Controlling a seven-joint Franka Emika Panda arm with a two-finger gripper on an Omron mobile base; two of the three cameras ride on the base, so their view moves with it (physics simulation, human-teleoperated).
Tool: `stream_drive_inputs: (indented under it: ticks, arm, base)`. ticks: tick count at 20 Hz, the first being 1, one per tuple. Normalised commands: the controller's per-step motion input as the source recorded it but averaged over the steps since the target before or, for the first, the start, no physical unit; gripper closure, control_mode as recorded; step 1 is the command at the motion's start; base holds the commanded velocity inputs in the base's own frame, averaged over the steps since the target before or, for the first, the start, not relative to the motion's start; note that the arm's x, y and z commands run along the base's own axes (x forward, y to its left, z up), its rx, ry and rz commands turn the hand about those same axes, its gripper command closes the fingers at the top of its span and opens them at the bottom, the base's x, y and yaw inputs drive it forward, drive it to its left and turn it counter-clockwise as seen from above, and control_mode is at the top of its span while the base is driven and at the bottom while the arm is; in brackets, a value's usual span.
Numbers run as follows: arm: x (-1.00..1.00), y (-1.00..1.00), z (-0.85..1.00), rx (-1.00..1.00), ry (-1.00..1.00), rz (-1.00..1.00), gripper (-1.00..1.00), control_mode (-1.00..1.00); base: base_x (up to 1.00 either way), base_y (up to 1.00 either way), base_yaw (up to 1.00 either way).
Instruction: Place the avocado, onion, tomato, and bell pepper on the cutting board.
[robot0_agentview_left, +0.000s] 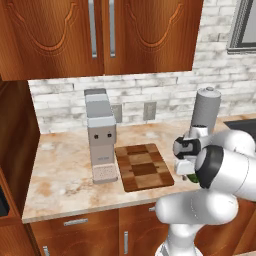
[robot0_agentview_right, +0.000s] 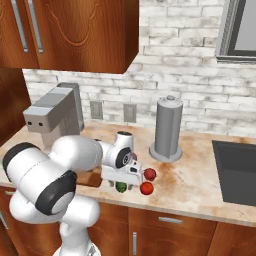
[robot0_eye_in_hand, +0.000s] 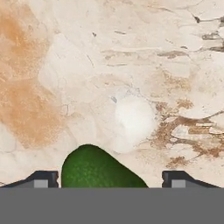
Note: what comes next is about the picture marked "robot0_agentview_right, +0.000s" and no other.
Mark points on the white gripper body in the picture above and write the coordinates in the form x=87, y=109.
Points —
x=120, y=174

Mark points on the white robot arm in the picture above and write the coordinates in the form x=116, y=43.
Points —
x=50, y=173

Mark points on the green bell pepper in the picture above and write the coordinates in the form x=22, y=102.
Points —
x=120, y=187

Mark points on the bright red tomato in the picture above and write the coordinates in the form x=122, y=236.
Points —
x=146, y=188

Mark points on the dark red onion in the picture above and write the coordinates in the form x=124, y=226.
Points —
x=150, y=174

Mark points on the wooden base cupboard door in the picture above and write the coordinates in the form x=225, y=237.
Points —
x=111, y=230
x=233, y=241
x=160, y=245

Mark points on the grey paper towel holder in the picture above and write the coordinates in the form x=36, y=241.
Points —
x=168, y=128

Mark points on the dark grey sink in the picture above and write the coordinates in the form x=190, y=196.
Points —
x=236, y=171

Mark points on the grey framed window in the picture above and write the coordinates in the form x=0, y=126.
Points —
x=238, y=28

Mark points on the grey wall outlet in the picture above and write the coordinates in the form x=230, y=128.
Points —
x=130, y=112
x=96, y=110

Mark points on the wooden wall cupboard door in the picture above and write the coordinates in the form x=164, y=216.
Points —
x=13, y=50
x=83, y=33

